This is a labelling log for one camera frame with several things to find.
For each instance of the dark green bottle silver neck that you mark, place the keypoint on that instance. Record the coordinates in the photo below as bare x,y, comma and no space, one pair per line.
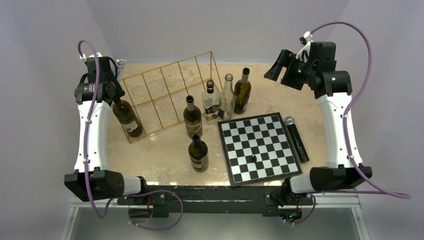
242,91

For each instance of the black glitter microphone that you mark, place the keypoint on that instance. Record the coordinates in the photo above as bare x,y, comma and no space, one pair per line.
296,139

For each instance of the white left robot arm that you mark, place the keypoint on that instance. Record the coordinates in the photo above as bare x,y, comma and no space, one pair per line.
95,104

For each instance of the black white chessboard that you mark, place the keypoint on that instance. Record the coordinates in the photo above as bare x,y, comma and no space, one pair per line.
264,136

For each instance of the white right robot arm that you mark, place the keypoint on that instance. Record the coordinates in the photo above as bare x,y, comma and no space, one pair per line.
332,89

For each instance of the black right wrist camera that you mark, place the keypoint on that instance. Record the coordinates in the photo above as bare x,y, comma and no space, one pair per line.
323,51

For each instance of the clear liquor bottle black cap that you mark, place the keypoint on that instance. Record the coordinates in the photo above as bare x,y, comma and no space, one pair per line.
210,102

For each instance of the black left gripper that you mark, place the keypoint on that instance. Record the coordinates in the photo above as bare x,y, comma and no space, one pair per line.
118,91

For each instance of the green bottle white label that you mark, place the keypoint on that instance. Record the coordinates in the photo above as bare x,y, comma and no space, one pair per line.
126,116

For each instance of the gold wire wine rack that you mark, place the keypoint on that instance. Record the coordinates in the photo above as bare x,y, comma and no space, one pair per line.
158,95

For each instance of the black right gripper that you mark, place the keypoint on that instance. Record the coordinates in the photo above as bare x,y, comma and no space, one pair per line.
288,59

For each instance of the clear empty glass bottle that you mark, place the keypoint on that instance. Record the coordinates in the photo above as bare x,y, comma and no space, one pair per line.
227,99

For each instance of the dark green wine bottle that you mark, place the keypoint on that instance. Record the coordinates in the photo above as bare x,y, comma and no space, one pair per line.
192,118

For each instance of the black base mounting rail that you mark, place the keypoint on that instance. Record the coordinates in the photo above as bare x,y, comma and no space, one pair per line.
164,200

